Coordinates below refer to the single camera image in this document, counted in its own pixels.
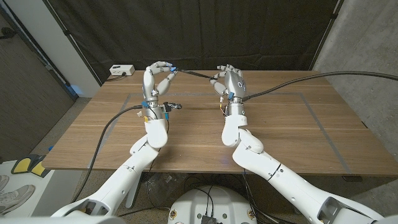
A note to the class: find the clear plastic bag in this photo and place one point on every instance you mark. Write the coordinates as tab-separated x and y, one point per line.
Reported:
158	183

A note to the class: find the small metal clip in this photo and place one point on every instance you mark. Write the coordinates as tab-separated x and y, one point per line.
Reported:
178	106

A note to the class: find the grey tape rectangle outline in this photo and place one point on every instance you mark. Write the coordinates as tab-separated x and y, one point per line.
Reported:
192	94

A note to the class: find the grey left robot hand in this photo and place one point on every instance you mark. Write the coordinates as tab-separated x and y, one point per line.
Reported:
149	84

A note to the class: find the black module on torso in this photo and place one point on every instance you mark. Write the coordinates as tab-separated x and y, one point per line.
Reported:
209	220

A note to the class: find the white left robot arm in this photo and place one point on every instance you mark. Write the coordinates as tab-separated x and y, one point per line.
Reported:
136	161

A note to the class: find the white power outlet box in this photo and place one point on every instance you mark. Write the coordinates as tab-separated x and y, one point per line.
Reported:
122	70

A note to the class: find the white table leg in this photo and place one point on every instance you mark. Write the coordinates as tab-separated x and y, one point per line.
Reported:
130	202

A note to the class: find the yellow black foot pedal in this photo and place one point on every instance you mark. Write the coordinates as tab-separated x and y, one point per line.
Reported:
21	165
38	169

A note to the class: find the white robot torso base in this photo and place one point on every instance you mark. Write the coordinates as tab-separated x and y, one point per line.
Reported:
192	205

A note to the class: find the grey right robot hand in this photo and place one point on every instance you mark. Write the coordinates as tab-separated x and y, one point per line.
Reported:
234	85

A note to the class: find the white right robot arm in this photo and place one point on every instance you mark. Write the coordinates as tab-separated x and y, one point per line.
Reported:
258	158

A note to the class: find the black backdrop curtain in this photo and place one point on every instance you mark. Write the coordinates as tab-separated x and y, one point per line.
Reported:
199	31

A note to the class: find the blue tape patch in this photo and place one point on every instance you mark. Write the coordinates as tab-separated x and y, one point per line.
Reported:
73	90

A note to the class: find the grey sneaker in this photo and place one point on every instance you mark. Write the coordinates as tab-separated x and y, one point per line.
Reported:
2	182
15	196

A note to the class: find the black backdrop frame pole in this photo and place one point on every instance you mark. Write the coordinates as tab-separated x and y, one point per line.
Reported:
66	32
334	15

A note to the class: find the dark brown wooden door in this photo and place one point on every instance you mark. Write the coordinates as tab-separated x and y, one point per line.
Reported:
28	93

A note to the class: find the white floor board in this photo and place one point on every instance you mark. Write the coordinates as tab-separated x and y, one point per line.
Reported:
18	180

